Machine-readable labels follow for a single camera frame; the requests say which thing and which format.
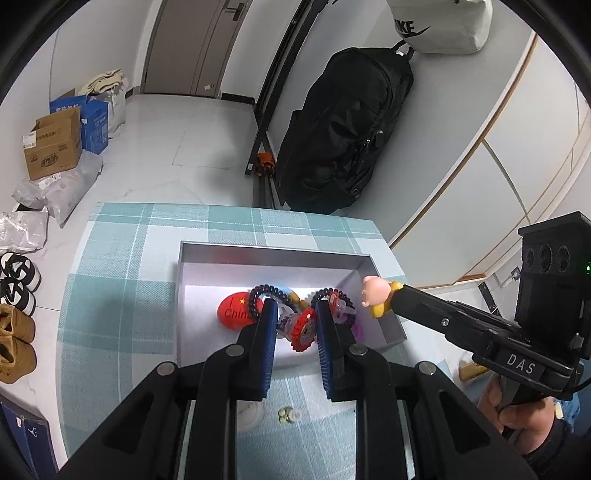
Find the black coil hair tie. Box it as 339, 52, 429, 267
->
247, 284, 302, 322

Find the red oval china badge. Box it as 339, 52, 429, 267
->
217, 291, 263, 331

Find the teal plaid tablecloth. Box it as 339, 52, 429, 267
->
56, 203, 405, 454

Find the white nike bag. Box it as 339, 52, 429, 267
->
388, 0, 493, 55

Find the grey plastic parcel bag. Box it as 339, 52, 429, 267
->
12, 150, 103, 227

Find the pig figure keychain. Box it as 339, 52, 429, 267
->
361, 276, 404, 319

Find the black large backpack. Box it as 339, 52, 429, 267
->
276, 40, 414, 214

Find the tan suede boot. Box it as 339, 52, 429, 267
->
0, 304, 36, 343
0, 336, 37, 384

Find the dark coil hair tie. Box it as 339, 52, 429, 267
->
310, 286, 356, 319

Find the grey brown door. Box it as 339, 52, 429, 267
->
140, 0, 250, 98

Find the small orange toy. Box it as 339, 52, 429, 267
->
253, 152, 276, 177

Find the blue cardboard box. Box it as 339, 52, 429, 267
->
49, 95, 108, 155

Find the black white shoe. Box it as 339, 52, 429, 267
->
1, 252, 41, 292
0, 277, 36, 317

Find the crumpled silver parcel bag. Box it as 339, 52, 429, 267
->
0, 211, 48, 253

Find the black coat rack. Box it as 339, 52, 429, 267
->
245, 1, 335, 210

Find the white round lid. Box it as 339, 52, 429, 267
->
236, 400, 264, 433

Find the blue jordan shoe box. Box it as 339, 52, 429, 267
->
1, 397, 58, 479

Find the brown cardboard box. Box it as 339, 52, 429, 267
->
22, 107, 82, 181

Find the grey cardboard box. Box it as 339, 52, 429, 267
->
176, 242, 406, 368

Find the right hand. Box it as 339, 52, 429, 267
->
478, 375, 555, 454

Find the small pale bead charm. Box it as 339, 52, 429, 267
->
277, 406, 303, 424

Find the beige cloth bag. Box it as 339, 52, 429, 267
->
76, 69, 127, 139

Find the red round spiky ornament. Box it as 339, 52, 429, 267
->
290, 308, 317, 353

